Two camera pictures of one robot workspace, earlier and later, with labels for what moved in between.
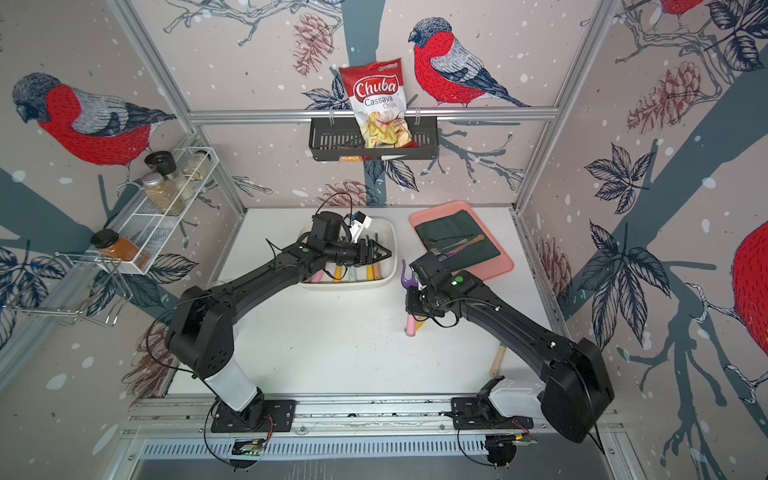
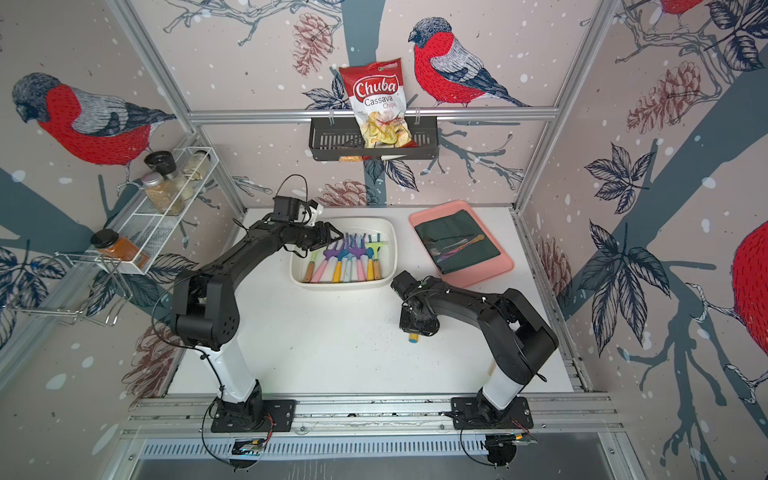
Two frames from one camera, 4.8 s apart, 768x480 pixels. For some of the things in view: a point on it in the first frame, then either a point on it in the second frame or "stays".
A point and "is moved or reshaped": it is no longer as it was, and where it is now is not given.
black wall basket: (333, 137) stays
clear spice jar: (197, 166) stays
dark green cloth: (454, 228) stays
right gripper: (410, 305) -> (427, 328)
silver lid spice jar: (161, 194) stays
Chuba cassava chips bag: (378, 93) stays
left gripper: (369, 252) -> (324, 236)
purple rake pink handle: (409, 282) is moved or reshaped
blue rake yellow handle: (338, 274) stays
